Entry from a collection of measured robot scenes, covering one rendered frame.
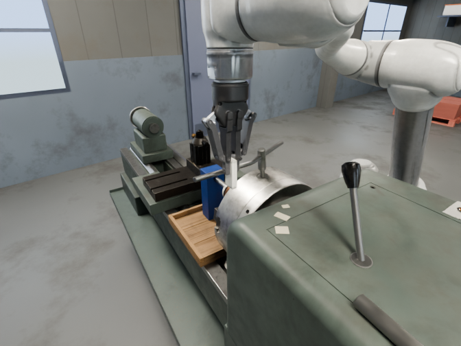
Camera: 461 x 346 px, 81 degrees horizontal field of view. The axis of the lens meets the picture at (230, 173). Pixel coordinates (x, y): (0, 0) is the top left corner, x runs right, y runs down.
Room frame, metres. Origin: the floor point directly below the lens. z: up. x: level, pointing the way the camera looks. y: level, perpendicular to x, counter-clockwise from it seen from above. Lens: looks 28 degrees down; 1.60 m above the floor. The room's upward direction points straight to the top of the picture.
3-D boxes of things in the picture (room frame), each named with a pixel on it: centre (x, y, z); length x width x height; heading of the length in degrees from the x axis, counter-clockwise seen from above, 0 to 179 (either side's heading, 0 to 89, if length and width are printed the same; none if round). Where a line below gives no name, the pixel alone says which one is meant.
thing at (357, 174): (0.41, -0.21, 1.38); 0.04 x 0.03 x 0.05; 33
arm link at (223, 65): (0.56, 0.00, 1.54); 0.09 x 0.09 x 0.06
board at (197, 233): (0.91, 0.03, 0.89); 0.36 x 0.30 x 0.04; 123
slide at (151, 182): (1.19, 0.20, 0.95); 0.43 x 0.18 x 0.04; 123
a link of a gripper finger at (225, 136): (0.55, 0.01, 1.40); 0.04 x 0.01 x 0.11; 34
